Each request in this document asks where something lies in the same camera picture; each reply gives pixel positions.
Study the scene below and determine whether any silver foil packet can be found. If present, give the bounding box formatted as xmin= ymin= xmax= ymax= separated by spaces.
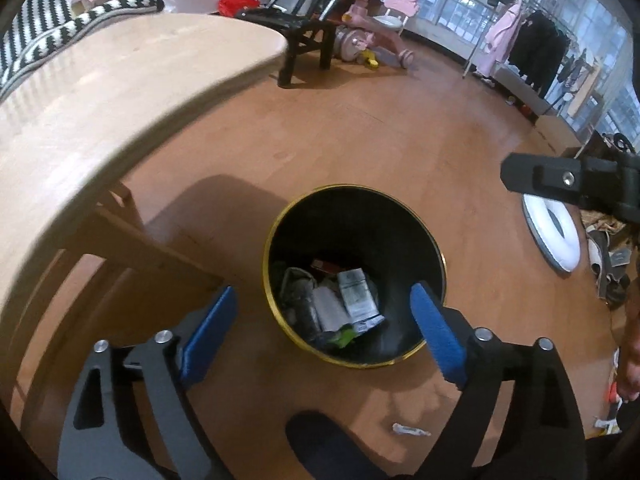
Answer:
xmin=336 ymin=269 xmax=386 ymax=335

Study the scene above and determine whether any black coat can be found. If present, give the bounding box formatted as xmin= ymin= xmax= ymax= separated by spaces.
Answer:
xmin=507 ymin=10 xmax=571 ymax=96

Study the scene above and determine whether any grey slipper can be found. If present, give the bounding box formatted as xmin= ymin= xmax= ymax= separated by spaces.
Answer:
xmin=586 ymin=232 xmax=613 ymax=278

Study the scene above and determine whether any white ring cushion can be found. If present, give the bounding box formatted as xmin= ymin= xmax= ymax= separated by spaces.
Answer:
xmin=521 ymin=192 xmax=582 ymax=275

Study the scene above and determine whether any cardboard box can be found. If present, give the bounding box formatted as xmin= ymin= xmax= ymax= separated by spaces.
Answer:
xmin=535 ymin=110 xmax=581 ymax=151

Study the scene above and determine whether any black white striped sofa cover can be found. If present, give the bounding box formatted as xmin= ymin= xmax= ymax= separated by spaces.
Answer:
xmin=0 ymin=0 xmax=166 ymax=93

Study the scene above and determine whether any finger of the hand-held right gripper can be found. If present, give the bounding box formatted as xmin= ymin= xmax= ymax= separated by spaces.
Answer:
xmin=500 ymin=152 xmax=640 ymax=221

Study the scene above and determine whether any clear plastic bag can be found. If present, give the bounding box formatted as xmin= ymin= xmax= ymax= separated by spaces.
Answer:
xmin=279 ymin=267 xmax=321 ymax=341

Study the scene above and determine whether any black chair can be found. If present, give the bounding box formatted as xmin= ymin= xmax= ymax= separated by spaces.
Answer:
xmin=234 ymin=0 xmax=373 ymax=87

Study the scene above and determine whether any pink coat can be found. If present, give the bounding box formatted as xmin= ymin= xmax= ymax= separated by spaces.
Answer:
xmin=472 ymin=2 xmax=523 ymax=76

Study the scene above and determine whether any dark slipper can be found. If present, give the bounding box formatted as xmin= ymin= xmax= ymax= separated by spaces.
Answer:
xmin=597 ymin=270 xmax=632 ymax=306

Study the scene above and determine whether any red bag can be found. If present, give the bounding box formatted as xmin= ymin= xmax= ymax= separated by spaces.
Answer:
xmin=217 ymin=0 xmax=262 ymax=17

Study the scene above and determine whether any black gold rimmed trash bin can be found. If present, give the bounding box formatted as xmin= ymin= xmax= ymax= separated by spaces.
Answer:
xmin=262 ymin=185 xmax=447 ymax=370

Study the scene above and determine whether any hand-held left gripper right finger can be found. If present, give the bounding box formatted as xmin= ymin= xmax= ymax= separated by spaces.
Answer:
xmin=409 ymin=282 xmax=588 ymax=480

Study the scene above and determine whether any person's right forearm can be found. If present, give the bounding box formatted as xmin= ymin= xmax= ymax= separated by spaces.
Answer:
xmin=616 ymin=305 xmax=640 ymax=403

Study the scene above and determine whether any pink tricycle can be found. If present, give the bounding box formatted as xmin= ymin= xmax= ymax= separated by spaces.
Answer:
xmin=332 ymin=0 xmax=446 ymax=68

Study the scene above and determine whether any small white wrapper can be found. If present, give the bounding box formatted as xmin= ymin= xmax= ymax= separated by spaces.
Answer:
xmin=391 ymin=422 xmax=432 ymax=437

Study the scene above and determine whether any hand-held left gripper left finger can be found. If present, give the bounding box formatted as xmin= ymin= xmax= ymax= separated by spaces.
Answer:
xmin=57 ymin=286 xmax=240 ymax=480

